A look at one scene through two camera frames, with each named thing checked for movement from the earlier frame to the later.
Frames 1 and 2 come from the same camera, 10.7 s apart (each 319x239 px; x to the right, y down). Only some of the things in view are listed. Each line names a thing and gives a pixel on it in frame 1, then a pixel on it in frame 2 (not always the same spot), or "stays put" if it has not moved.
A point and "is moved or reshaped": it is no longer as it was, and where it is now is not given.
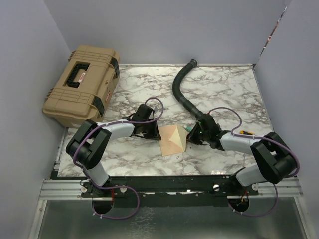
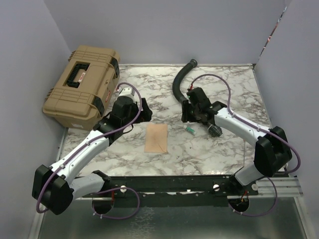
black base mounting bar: [176, 191] stays put
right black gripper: [191, 137] to [185, 116]
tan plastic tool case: [84, 85] stays put
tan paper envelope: [173, 139] is moved or reshaped
